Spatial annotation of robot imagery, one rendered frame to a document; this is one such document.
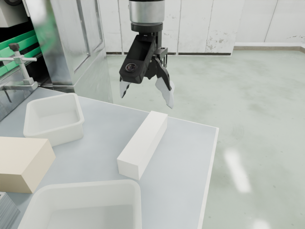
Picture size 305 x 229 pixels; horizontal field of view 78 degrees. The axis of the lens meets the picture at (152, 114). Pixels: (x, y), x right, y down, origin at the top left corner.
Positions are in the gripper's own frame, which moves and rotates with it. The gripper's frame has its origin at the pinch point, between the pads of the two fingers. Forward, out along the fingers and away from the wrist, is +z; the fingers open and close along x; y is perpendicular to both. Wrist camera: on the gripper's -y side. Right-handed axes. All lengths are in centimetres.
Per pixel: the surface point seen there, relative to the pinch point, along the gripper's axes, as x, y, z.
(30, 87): 50, 4, 6
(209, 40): 17, 332, 61
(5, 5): 86, 31, -18
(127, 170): 0.2, -12.0, 13.5
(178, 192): -13.8, -11.6, 16.1
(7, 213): 18.0, -31.9, 12.5
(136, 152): -0.7, -8.1, 10.1
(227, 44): -14, 344, 68
